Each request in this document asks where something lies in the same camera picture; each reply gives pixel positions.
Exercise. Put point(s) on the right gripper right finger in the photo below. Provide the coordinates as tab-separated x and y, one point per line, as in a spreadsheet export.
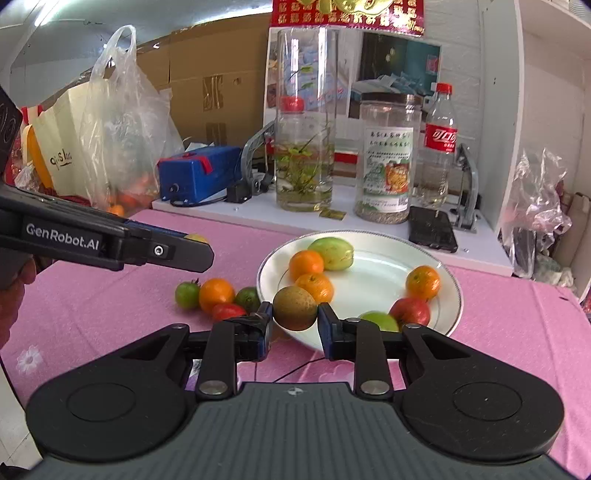
366	346

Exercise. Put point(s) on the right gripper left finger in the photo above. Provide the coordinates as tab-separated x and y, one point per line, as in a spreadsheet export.
229	342

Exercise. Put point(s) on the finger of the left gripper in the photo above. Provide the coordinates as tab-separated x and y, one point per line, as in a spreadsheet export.
154	229
142	247

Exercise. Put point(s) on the orange mandarin with stem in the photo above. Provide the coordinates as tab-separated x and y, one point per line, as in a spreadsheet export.
318	285

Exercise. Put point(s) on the brown kiwi fruit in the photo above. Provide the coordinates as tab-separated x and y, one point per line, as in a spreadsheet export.
294	308
196	238

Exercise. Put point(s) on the oblong green fruit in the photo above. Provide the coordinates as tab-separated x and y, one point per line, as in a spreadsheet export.
336	253

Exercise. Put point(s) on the person's left hand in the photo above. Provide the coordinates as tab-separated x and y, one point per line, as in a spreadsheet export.
11	299

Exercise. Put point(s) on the red tomato on cloth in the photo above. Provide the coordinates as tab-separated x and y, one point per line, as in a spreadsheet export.
225	311

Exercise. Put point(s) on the green apple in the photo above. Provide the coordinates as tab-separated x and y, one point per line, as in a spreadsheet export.
383	320

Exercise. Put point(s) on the dark green fruit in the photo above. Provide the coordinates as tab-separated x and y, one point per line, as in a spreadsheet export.
248	299

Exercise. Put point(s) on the orange tomato on cloth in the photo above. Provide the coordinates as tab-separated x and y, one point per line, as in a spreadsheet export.
213	292

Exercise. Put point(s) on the small red apple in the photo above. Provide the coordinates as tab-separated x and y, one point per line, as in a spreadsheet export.
411	311

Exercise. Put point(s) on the small green tomato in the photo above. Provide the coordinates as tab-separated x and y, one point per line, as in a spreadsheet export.
186	295

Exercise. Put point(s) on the white round plate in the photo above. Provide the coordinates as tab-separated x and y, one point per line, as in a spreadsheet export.
377	278

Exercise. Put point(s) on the blue electric device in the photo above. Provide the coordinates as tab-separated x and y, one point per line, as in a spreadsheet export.
191	177

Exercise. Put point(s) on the plastic bag with fruit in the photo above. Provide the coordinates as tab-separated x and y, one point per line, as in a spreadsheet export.
125	129

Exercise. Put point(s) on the smooth orange mandarin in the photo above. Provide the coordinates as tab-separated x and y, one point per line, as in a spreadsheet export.
305	262

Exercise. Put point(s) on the pink tablecloth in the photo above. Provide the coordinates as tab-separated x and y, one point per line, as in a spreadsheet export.
72	314

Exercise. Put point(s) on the cream paper bag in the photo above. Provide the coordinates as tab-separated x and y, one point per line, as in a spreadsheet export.
63	135

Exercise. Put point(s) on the small gold card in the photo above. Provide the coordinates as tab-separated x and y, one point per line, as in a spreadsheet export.
332	214

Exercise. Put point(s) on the black smartphone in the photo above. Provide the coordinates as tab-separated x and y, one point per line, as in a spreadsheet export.
431	229

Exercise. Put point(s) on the white raised board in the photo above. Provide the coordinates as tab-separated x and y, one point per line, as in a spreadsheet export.
479	250

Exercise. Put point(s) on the cardboard box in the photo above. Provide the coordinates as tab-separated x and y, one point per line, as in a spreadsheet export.
215	72

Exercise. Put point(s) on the clear jar with label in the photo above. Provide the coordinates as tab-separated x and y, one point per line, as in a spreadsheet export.
389	137

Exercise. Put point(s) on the small red-capped clear bottle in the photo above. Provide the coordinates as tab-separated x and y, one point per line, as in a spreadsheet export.
289	123

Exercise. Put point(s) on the cola bottle red cap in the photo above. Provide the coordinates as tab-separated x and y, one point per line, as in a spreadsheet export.
439	150

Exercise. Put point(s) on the crumpled clear plastic bag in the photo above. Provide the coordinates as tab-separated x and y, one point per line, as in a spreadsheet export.
533	217

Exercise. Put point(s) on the tall glass plant vase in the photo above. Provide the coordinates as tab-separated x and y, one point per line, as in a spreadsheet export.
304	120

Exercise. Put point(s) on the white shelf unit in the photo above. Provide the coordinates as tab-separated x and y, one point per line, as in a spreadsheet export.
536	86

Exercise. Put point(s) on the left grey metal bracket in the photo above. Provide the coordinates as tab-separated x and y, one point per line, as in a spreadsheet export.
254	167

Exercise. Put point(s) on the grey metal bracket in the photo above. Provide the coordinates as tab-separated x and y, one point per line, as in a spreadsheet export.
254	167
465	209

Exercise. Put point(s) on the right grey metal bracket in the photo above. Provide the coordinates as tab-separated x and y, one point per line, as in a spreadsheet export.
465	209

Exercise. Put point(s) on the wall poster calendar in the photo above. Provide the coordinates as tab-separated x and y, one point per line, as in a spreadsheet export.
381	48

